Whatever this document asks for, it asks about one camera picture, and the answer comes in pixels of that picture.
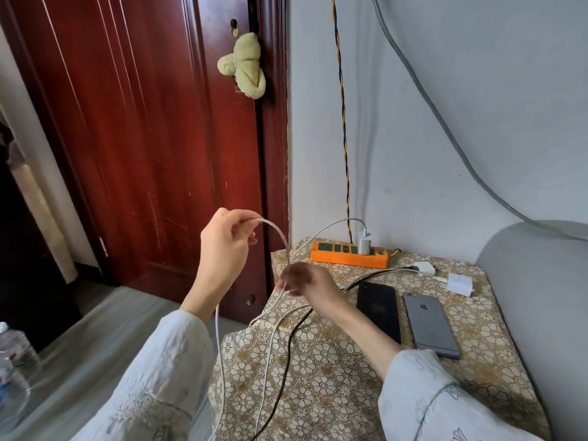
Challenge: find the person's right hand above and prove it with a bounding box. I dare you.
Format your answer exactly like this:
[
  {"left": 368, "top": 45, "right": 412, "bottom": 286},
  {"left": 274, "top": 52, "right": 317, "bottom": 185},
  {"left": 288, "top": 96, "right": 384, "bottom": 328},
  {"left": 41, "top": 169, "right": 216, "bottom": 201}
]
[{"left": 276, "top": 262, "right": 350, "bottom": 318}]

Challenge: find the person's left hand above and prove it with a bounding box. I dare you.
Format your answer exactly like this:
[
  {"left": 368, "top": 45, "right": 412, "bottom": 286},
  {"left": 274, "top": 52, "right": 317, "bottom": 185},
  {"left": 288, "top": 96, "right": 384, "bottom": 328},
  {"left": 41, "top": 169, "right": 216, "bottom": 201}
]
[{"left": 198, "top": 207, "right": 263, "bottom": 295}]

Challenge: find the white charging cable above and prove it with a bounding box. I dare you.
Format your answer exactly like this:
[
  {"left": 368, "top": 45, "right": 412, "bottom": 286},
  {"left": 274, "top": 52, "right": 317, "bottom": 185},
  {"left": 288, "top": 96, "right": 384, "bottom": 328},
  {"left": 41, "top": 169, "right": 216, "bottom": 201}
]
[{"left": 209, "top": 218, "right": 291, "bottom": 441}]

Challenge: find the person's right forearm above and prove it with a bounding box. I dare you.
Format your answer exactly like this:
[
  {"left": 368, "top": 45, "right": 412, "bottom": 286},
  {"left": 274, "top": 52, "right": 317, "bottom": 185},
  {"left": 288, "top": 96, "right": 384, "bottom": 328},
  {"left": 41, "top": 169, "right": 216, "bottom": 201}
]
[{"left": 317, "top": 296, "right": 547, "bottom": 441}]

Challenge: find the person's left forearm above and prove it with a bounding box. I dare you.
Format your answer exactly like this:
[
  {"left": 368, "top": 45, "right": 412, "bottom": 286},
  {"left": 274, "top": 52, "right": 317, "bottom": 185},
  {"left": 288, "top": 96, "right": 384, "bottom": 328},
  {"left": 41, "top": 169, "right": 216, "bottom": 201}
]
[{"left": 71, "top": 289, "right": 228, "bottom": 441}]

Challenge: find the orange power strip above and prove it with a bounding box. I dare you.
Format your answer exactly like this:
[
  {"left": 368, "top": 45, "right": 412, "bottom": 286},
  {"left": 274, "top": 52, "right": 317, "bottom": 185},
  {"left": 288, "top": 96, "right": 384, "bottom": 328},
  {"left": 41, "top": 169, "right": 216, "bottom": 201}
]
[{"left": 310, "top": 239, "right": 389, "bottom": 270}]

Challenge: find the black smartphone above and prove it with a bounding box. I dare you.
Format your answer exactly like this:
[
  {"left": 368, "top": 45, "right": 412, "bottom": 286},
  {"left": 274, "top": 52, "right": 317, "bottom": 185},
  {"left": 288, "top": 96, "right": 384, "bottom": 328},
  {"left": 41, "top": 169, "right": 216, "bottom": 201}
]
[{"left": 356, "top": 281, "right": 401, "bottom": 345}]

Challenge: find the floral patterned tablecloth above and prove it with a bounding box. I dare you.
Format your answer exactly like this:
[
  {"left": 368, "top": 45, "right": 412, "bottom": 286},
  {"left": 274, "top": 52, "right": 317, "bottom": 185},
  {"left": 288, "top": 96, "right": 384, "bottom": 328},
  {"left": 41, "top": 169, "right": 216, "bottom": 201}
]
[{"left": 208, "top": 238, "right": 552, "bottom": 441}]

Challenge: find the grey smartphone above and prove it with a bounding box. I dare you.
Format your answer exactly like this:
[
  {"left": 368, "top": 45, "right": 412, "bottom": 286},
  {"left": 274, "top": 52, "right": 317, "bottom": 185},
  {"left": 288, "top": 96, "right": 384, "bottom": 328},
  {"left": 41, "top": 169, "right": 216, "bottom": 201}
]
[{"left": 403, "top": 292, "right": 461, "bottom": 360}]

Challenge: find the red wooden door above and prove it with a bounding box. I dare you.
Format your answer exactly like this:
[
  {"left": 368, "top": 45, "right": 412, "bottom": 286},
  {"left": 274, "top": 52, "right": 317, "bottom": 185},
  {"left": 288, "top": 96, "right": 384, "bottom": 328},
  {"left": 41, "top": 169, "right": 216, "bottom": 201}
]
[{"left": 0, "top": 0, "right": 290, "bottom": 325}]

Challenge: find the white square charger adapter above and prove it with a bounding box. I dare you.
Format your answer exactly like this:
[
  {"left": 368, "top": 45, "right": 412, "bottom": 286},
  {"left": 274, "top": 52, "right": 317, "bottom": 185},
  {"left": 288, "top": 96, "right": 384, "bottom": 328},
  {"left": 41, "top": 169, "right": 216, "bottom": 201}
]
[{"left": 446, "top": 272, "right": 474, "bottom": 298}]

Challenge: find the dark furniture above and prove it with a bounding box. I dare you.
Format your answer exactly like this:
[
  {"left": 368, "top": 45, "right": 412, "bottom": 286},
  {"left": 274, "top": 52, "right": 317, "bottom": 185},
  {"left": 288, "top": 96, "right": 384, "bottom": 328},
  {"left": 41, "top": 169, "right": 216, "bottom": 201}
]
[{"left": 0, "top": 121, "right": 83, "bottom": 352}]

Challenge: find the grey upholstered seat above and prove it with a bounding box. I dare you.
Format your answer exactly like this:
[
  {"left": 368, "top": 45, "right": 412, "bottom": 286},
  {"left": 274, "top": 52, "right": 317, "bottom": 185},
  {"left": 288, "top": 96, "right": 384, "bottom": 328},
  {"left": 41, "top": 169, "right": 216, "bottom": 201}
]
[{"left": 475, "top": 220, "right": 588, "bottom": 441}]

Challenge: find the clear plastic water bottle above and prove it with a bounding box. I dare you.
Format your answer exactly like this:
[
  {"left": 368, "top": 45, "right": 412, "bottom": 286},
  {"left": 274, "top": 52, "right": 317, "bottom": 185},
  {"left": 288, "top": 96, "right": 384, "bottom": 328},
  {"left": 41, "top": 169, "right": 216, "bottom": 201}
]
[{"left": 0, "top": 321, "right": 42, "bottom": 434}]

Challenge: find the black cable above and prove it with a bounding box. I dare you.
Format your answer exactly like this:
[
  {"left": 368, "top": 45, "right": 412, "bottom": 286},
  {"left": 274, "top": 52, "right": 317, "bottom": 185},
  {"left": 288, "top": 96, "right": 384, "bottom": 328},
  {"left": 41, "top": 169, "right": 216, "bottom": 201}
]
[{"left": 246, "top": 267, "right": 421, "bottom": 441}]

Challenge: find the white cable with plugged adapter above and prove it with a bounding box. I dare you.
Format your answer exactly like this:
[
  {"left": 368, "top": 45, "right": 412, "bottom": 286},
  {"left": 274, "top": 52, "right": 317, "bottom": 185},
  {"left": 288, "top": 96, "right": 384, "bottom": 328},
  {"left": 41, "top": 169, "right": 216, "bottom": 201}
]
[{"left": 250, "top": 218, "right": 368, "bottom": 441}]

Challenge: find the blue yellow twisted wire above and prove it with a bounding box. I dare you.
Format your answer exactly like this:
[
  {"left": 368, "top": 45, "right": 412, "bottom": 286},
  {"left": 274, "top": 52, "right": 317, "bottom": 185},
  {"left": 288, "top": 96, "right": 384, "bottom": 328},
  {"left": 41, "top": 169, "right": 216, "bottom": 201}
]
[{"left": 331, "top": 0, "right": 353, "bottom": 244}]

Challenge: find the green cloth on door handle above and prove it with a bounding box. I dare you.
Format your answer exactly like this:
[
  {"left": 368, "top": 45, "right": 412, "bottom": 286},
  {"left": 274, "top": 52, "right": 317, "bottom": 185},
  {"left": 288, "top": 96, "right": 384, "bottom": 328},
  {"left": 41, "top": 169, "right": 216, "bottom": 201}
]
[{"left": 217, "top": 32, "right": 267, "bottom": 100}]

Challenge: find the grey wall cable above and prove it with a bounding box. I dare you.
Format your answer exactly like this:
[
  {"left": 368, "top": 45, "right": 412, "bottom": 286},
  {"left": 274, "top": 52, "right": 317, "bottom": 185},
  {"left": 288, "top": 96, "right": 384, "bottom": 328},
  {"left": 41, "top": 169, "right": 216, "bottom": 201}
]
[{"left": 370, "top": 0, "right": 588, "bottom": 243}]

